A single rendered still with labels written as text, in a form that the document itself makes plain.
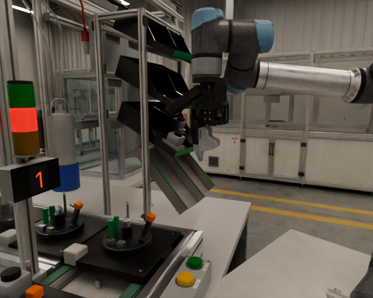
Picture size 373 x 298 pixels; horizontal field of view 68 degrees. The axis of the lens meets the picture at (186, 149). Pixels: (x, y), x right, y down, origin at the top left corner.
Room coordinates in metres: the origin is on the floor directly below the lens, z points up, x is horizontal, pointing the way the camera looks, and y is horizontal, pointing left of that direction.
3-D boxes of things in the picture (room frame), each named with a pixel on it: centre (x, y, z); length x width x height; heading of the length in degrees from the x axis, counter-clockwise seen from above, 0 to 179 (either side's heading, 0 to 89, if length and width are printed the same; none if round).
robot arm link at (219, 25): (0.71, -0.05, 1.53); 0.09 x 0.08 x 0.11; 92
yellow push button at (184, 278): (0.58, 0.00, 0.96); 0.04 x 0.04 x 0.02
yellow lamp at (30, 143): (0.60, 0.35, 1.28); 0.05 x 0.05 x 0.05
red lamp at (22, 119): (0.60, 0.35, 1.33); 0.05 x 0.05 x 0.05
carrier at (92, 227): (0.82, 0.40, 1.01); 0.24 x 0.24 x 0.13; 69
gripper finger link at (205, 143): (0.69, -0.05, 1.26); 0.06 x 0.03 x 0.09; 70
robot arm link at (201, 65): (0.71, -0.05, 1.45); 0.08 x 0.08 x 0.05
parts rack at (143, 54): (1.12, 0.16, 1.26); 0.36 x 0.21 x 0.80; 159
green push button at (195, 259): (0.65, -0.02, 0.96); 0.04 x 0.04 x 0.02
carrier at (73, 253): (0.74, 0.17, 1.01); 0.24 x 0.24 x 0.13; 69
